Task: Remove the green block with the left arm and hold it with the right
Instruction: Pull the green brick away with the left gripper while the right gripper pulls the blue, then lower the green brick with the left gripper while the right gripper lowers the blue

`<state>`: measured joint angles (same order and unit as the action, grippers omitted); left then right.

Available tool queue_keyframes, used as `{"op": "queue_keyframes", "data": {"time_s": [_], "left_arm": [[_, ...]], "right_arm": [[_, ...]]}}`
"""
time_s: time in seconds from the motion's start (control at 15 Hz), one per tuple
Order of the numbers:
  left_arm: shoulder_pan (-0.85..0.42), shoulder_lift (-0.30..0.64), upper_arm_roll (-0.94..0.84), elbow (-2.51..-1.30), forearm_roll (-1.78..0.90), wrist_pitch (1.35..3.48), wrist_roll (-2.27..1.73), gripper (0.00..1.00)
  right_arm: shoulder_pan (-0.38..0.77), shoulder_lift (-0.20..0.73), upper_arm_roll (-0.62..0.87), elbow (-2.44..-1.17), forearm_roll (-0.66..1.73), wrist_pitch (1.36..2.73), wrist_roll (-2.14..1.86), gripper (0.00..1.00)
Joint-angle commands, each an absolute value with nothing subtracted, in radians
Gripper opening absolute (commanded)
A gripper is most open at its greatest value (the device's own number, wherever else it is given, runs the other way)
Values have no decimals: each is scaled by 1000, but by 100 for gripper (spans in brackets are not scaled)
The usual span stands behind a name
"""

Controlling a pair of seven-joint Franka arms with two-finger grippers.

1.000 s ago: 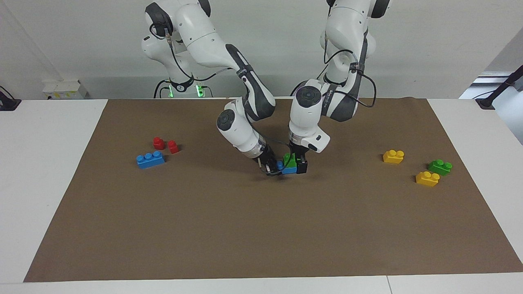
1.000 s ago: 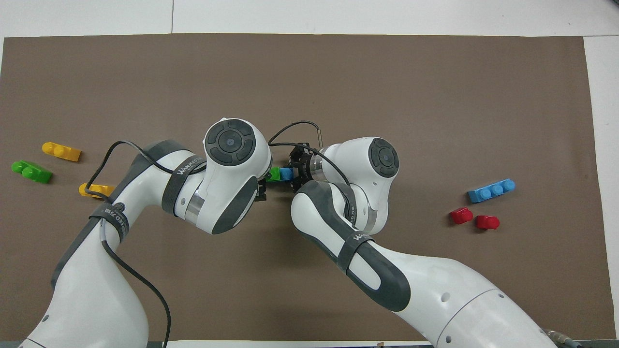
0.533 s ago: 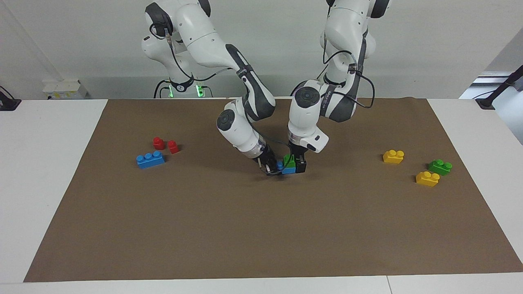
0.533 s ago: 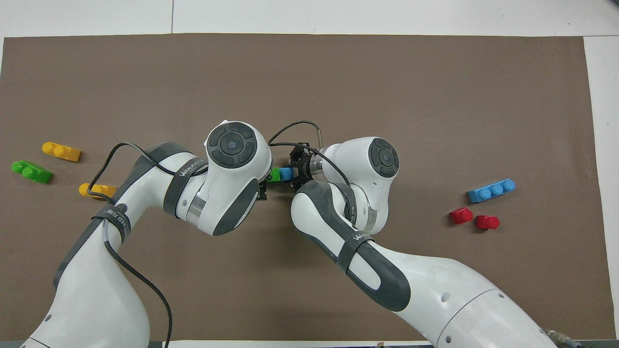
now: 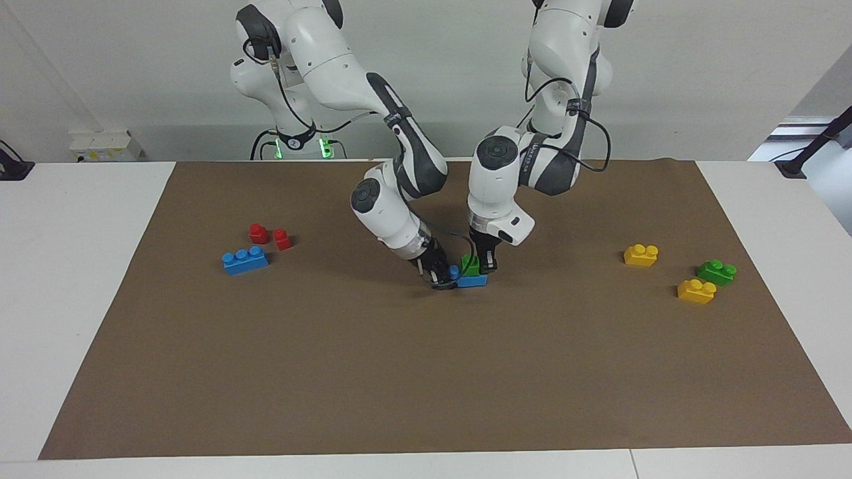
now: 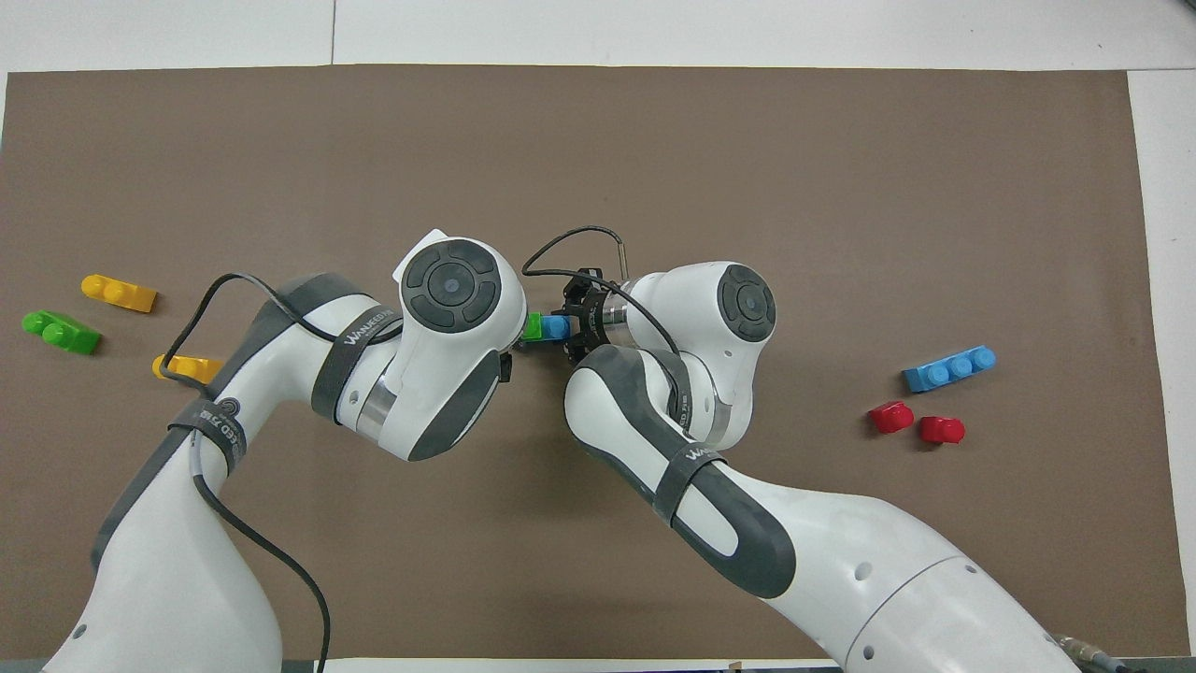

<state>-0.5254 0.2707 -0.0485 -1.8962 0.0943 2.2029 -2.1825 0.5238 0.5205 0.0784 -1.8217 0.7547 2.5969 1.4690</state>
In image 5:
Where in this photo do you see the blue three-stud toy block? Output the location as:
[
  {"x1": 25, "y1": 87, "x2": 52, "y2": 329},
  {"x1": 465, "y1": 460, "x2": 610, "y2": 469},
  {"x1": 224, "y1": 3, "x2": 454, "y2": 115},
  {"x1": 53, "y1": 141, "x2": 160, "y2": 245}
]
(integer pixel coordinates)
[
  {"x1": 222, "y1": 245, "x2": 270, "y2": 275},
  {"x1": 447, "y1": 265, "x2": 488, "y2": 288}
]

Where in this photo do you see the yellow two-stud toy block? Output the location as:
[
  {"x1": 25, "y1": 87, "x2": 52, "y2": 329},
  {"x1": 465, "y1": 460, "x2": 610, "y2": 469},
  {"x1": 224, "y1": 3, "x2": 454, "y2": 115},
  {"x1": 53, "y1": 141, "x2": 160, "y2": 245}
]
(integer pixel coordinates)
[
  {"x1": 624, "y1": 243, "x2": 660, "y2": 268},
  {"x1": 677, "y1": 278, "x2": 718, "y2": 305}
]

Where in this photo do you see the brown paper table mat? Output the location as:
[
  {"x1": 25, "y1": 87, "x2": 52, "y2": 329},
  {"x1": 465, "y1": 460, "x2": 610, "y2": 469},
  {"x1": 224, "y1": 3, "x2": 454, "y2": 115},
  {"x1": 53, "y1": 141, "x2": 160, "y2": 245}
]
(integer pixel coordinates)
[{"x1": 38, "y1": 158, "x2": 852, "y2": 461}]

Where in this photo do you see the black stand with clamp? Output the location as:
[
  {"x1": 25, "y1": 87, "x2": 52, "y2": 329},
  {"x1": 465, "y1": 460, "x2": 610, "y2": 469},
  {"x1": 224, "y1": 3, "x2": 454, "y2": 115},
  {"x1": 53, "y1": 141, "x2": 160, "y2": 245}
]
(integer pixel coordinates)
[{"x1": 775, "y1": 105, "x2": 852, "y2": 179}]

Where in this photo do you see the white power socket box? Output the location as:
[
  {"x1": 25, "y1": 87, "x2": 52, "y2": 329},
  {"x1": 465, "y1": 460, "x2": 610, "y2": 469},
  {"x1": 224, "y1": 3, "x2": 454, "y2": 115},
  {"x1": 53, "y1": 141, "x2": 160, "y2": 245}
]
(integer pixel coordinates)
[{"x1": 70, "y1": 130, "x2": 144, "y2": 164}]

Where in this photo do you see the black table clamp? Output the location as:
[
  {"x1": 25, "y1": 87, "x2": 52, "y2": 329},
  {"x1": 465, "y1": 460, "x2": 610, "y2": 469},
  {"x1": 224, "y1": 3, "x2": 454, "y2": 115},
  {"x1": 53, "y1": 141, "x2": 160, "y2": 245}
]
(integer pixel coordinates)
[{"x1": 0, "y1": 140, "x2": 35, "y2": 182}]

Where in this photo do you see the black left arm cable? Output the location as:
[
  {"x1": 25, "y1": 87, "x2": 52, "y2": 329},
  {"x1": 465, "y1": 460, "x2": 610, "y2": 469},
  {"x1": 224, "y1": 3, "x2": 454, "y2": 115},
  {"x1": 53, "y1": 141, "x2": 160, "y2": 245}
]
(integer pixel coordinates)
[{"x1": 525, "y1": 57, "x2": 612, "y2": 172}]

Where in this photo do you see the black right base cable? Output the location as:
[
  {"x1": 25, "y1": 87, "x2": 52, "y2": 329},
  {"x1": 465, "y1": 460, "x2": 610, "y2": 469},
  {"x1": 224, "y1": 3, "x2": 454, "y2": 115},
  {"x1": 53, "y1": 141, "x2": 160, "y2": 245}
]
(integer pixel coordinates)
[{"x1": 250, "y1": 128, "x2": 278, "y2": 160}]

